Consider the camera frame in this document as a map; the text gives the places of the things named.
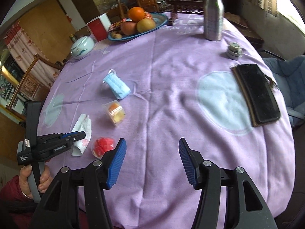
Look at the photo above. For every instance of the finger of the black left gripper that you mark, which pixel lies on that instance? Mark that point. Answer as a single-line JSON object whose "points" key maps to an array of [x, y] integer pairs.
{"points": [[78, 136]]}

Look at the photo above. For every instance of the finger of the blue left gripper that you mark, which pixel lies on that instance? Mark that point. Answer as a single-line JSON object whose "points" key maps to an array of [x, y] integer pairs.
{"points": [[66, 135]]}

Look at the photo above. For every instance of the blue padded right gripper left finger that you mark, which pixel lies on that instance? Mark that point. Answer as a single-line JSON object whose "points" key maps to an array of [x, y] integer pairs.
{"points": [[59, 206]]}

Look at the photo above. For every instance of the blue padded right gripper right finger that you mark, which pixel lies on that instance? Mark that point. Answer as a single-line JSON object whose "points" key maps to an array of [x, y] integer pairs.
{"points": [[245, 206]]}

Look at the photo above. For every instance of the white paper napkin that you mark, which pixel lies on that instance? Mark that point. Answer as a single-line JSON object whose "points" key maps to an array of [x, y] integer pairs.
{"points": [[83, 126]]}

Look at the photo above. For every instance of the red jelly cup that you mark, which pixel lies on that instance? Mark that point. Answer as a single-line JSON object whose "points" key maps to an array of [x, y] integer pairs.
{"points": [[101, 146]]}

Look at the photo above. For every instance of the orange fruit jelly cup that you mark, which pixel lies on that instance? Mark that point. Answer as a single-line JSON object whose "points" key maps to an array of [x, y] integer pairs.
{"points": [[115, 112]]}

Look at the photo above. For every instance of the blue face mask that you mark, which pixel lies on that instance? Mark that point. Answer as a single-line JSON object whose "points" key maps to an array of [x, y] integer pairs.
{"points": [[116, 85]]}

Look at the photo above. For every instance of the person's left hand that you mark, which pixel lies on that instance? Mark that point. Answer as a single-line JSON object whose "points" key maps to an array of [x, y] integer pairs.
{"points": [[45, 180]]}

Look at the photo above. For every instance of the wooden chair left side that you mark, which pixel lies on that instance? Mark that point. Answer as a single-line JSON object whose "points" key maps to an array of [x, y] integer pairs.
{"points": [[31, 87]]}

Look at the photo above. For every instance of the wooden chair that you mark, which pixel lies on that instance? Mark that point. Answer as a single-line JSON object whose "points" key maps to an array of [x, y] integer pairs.
{"points": [[147, 5], [31, 87]]}

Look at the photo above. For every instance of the white ceramic lidded jar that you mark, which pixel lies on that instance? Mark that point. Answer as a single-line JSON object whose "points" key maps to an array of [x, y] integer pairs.
{"points": [[82, 47]]}

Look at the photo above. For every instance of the floral pink curtain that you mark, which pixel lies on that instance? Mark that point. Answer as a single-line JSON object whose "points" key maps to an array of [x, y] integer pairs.
{"points": [[23, 50]]}

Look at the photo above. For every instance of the walnuts on plate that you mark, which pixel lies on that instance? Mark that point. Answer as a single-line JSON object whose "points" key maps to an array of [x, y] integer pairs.
{"points": [[116, 35]]}

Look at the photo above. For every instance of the purple tablecloth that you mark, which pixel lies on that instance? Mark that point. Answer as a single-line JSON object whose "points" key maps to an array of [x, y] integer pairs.
{"points": [[181, 86]]}

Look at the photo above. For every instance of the red and white box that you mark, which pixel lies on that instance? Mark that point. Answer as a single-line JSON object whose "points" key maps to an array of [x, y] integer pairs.
{"points": [[99, 27]]}

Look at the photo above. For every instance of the red snack packet on plate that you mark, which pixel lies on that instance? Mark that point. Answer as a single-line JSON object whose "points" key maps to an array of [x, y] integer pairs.
{"points": [[116, 25]]}

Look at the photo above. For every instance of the red apple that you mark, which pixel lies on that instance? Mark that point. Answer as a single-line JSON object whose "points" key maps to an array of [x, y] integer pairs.
{"points": [[128, 28]]}

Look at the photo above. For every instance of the black phone in wallet case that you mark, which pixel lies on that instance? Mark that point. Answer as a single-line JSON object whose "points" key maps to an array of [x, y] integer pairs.
{"points": [[256, 89]]}

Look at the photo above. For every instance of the orange fruit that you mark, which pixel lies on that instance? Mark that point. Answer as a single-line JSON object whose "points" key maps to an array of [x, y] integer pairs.
{"points": [[136, 14]]}

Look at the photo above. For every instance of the blue fruit plate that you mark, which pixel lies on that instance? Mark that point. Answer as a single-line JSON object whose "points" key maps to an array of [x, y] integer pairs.
{"points": [[159, 18]]}

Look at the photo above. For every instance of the blue cushioned chair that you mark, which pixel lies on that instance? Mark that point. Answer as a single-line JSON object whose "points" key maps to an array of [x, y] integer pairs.
{"points": [[289, 77]]}

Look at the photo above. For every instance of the wooden chair far side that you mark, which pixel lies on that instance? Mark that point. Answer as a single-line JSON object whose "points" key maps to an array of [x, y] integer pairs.
{"points": [[147, 5]]}

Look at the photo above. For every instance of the steel bottle cap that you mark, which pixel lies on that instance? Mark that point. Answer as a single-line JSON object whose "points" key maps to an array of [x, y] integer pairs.
{"points": [[234, 51]]}

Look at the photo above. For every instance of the stainless steel bottle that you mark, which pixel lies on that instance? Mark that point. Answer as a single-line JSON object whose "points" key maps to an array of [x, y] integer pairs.
{"points": [[213, 19]]}

